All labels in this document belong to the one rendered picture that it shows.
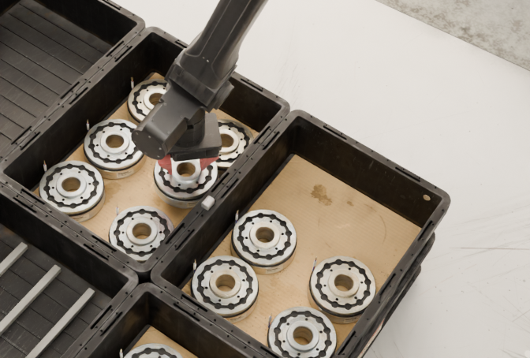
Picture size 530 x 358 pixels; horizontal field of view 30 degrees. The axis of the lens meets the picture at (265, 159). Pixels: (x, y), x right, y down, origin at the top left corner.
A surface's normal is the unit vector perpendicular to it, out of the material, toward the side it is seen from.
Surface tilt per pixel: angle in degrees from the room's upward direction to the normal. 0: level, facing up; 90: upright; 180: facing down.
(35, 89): 0
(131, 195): 0
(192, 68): 94
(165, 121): 20
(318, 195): 0
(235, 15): 94
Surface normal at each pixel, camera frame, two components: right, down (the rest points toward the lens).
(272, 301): 0.08, -0.58
